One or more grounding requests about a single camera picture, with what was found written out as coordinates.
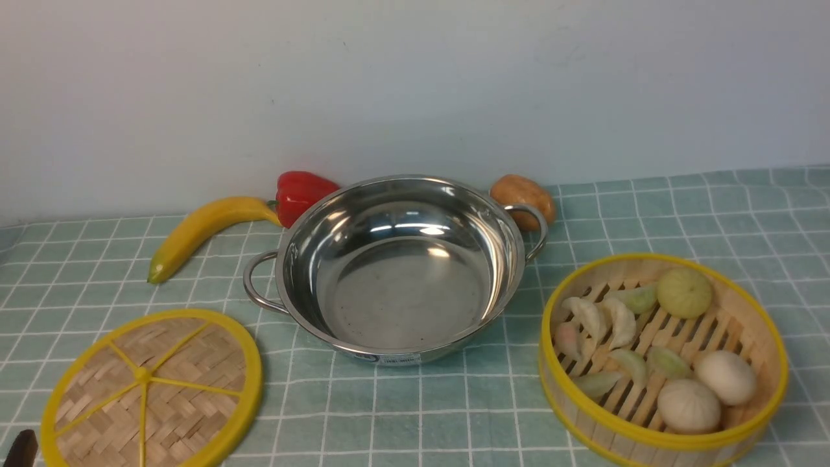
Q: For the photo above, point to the white dumpling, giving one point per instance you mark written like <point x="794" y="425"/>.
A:
<point x="588" y="315"/>
<point x="623" y="325"/>

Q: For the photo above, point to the white round bun right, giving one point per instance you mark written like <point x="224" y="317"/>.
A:
<point x="729" y="376"/>

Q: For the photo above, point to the stainless steel two-handled pot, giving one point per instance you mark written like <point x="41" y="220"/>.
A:
<point x="399" y="270"/>

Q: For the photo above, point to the white dumpling left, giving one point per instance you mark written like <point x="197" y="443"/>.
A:
<point x="588" y="315"/>

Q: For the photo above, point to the green dumpling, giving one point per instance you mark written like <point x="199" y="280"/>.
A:
<point x="633" y="363"/>
<point x="666" y="363"/>
<point x="639" y="300"/>
<point x="597" y="385"/>

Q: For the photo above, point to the yellow-rimmed woven steamer lid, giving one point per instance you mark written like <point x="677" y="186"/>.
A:
<point x="177" y="388"/>

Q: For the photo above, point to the white round bun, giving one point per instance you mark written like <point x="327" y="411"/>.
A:
<point x="689" y="407"/>
<point x="729" y="376"/>

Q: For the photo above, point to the green dumpling centre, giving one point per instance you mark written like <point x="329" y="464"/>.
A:
<point x="633" y="363"/>

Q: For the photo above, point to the pink dumpling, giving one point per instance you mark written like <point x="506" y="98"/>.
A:
<point x="568" y="340"/>

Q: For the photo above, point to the green dumpling top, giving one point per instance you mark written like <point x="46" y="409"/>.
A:
<point x="639" y="300"/>

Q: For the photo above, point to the white dumpling centre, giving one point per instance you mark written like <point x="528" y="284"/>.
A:
<point x="623" y="325"/>

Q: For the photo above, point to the green round bun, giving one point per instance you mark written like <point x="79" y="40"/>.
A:
<point x="684" y="292"/>

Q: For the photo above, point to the green dumpling front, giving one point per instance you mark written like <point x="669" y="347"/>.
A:
<point x="597" y="385"/>

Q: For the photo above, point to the white round bun front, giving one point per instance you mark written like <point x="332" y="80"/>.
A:
<point x="689" y="407"/>

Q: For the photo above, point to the red bell pepper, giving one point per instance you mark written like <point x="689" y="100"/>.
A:
<point x="296" y="192"/>

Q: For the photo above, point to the green dumpling right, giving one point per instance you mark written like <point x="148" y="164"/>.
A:
<point x="666" y="363"/>

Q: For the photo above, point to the yellow-rimmed bamboo steamer basket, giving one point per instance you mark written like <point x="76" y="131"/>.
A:
<point x="625" y="426"/>

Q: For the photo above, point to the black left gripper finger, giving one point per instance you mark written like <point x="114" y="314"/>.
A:
<point x="23" y="451"/>

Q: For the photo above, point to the brown potato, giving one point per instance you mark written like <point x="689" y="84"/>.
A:
<point x="514" y="189"/>

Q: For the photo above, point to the yellow banana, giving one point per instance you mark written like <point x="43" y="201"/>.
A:
<point x="205" y="222"/>

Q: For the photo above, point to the green checkered tablecloth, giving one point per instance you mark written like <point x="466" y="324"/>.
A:
<point x="65" y="284"/>

